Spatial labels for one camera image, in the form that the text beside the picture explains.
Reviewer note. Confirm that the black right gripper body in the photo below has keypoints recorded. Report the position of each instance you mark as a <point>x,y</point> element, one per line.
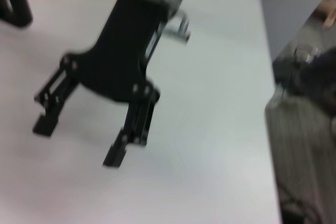
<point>118,58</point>

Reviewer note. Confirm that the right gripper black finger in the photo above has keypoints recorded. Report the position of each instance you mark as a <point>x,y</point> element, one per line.
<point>56,100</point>
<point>136,127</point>

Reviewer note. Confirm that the right gripper silver elbow plug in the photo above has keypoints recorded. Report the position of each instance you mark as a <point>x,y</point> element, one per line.
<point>181,28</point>

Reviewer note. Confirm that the grey black background equipment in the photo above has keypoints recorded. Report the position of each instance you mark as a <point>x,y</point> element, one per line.
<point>302,129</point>

